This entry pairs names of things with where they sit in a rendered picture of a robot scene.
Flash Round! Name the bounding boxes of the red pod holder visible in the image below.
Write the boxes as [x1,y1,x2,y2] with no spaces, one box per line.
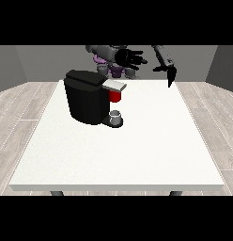
[107,89,122,104]

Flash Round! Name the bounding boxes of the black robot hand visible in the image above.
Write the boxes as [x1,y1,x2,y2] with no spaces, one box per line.
[114,47,148,72]
[152,64,179,89]

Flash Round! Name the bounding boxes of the small grey cup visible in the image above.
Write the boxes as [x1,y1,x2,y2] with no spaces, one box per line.
[109,109,123,125]

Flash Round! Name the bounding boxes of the black coffee machine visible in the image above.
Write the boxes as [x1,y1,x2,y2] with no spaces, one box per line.
[63,69,125,129]

